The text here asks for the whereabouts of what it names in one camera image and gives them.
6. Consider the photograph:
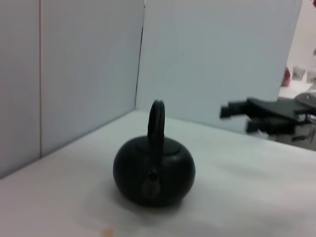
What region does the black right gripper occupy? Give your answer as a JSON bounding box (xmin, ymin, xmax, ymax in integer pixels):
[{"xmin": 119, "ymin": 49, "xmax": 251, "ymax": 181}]
[{"xmin": 219, "ymin": 97, "xmax": 316, "ymax": 136}]

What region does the black round teapot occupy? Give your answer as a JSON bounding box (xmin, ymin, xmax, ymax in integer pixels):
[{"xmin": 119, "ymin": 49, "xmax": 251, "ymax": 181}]
[{"xmin": 113, "ymin": 99, "xmax": 197, "ymax": 208}]

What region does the red background object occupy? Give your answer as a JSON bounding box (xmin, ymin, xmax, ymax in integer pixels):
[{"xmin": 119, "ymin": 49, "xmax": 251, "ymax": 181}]
[{"xmin": 281, "ymin": 67, "xmax": 292, "ymax": 87}]

